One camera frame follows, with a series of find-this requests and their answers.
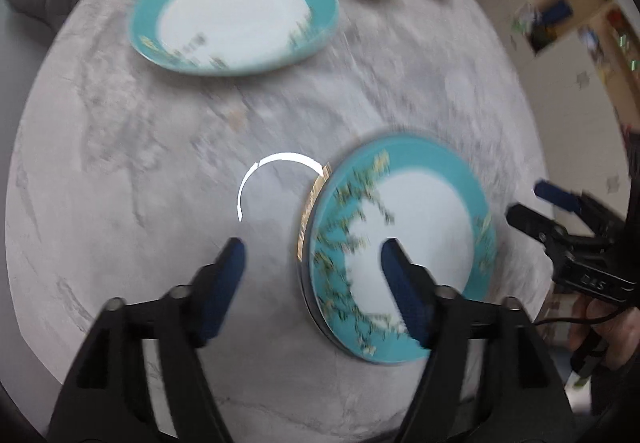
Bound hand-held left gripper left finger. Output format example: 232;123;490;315
47;238;248;443

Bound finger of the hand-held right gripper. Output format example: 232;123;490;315
534;179;607;220
506;203;569;245

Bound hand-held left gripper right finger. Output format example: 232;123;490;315
381;238;576;443

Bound teal floral plate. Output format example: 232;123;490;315
129;0;341;76
297;133;496;366

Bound person's right hand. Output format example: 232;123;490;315
568;297;640;370

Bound white and wood cabinet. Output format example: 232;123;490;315
465;0;640;124

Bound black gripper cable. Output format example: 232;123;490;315
531;310;623;327

